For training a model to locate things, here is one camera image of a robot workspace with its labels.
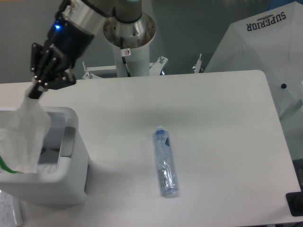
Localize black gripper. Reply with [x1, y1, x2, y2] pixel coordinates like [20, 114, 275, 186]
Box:
[28, 11, 94, 99]

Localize white plastic bag green print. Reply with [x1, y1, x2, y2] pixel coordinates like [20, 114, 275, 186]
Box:
[0, 86, 51, 174]

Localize crushed clear plastic bottle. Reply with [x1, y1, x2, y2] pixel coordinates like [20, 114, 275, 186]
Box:
[152, 126, 179, 198]

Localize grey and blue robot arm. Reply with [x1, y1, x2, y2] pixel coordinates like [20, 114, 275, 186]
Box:
[27, 0, 156, 100]

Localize trash inside the can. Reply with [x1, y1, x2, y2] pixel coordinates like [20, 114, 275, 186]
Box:
[36, 148, 59, 174]

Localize white trash can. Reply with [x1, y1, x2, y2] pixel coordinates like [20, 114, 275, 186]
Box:
[0, 107, 92, 205]

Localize white paper sheet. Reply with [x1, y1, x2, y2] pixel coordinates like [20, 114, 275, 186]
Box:
[0, 190, 24, 227]

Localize white Superior umbrella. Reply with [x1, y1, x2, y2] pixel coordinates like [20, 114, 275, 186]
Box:
[205, 1, 303, 158]

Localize black device at table edge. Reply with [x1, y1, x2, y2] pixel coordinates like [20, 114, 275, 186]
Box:
[285, 192, 303, 217]

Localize white metal base frame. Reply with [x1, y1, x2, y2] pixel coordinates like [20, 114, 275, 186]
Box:
[82, 54, 205, 79]

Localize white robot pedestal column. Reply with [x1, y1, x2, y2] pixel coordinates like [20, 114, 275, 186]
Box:
[112, 44, 150, 78]

